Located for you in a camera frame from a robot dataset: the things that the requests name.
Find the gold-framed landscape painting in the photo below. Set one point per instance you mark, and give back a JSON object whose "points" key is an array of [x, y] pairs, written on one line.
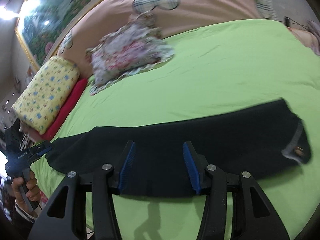
{"points": [[42, 24]]}

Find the light green bed sheet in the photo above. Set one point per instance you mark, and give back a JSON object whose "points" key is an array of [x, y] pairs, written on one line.
{"points": [[218, 69]]}

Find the red folded blanket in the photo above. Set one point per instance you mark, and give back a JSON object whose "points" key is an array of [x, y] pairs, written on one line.
{"points": [[66, 108]]}

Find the floral ruffled pillow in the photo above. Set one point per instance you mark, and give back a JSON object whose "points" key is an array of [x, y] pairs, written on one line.
{"points": [[135, 48]]}

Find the pink plaid-heart duvet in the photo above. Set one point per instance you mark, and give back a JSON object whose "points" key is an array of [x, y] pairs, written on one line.
{"points": [[173, 17]]}

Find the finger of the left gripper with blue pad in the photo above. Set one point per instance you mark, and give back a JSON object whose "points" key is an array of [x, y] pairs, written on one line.
{"points": [[36, 152]]}

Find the yellow cartoon print quilt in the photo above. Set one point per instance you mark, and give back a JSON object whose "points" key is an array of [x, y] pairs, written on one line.
{"points": [[41, 101]]}

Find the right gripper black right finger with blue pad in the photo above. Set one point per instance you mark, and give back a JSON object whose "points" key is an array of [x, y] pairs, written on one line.
{"points": [[253, 215]]}

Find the black pants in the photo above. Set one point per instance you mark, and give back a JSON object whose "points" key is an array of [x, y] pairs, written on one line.
{"points": [[264, 140]]}

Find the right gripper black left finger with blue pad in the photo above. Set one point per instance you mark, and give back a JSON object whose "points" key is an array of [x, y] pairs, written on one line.
{"points": [[64, 216]]}

